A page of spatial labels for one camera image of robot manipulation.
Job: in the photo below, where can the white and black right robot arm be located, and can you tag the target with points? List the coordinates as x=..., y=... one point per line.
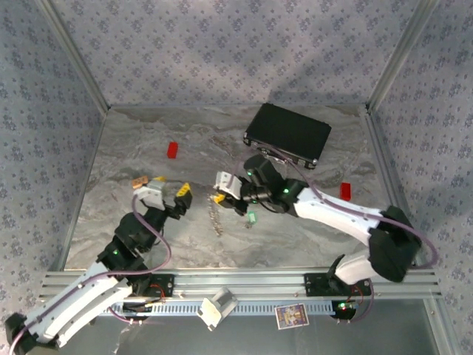
x=332, y=211

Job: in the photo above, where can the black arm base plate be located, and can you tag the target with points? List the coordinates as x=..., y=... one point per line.
x=168, y=286
x=314, y=283

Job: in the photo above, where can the colourful picture card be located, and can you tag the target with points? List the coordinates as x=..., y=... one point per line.
x=292, y=316

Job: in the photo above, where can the key with green cover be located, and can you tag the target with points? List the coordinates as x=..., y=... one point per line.
x=251, y=218

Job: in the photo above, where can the black hard case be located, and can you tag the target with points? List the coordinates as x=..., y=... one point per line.
x=288, y=135

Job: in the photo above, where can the aluminium frame post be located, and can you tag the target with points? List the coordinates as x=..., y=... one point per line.
x=77, y=55
x=401, y=55

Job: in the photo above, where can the white plastic mount bracket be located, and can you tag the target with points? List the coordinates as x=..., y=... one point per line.
x=216, y=308

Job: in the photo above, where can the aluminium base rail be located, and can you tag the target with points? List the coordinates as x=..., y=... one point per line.
x=240, y=283

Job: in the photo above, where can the red block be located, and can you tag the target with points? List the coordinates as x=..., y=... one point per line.
x=346, y=191
x=172, y=150

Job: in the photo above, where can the aluminium side rail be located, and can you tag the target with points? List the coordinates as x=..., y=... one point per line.
x=384, y=166
x=85, y=181

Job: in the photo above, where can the black controller board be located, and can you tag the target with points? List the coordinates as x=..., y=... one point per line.
x=138, y=307
x=345, y=308

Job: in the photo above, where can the tan wooden block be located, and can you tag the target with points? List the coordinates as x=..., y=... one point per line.
x=139, y=181

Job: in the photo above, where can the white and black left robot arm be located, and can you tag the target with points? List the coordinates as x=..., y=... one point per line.
x=85, y=299

